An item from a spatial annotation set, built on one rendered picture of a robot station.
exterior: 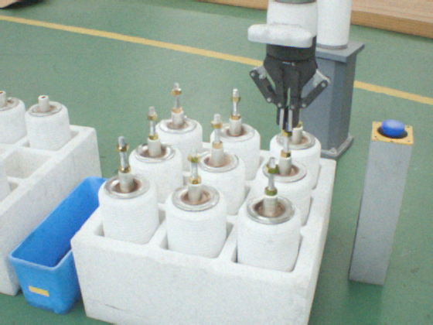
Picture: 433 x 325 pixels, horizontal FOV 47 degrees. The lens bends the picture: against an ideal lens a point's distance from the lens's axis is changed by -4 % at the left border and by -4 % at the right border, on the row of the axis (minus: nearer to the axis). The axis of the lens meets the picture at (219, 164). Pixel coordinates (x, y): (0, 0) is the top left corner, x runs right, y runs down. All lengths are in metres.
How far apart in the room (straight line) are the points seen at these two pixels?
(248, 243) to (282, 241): 0.05
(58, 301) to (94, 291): 0.08
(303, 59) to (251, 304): 0.38
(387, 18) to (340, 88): 1.45
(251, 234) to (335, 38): 0.73
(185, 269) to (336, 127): 0.76
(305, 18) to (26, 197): 0.61
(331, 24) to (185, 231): 0.75
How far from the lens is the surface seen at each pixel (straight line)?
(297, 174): 0.88
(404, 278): 1.10
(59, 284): 0.96
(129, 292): 0.90
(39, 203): 1.08
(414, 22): 2.78
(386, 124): 0.91
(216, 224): 0.80
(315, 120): 1.44
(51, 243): 1.08
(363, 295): 1.04
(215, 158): 0.90
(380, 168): 0.91
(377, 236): 0.99
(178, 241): 0.82
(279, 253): 0.79
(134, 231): 0.85
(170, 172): 0.93
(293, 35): 0.72
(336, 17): 1.36
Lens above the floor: 0.70
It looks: 30 degrees down
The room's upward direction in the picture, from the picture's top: straight up
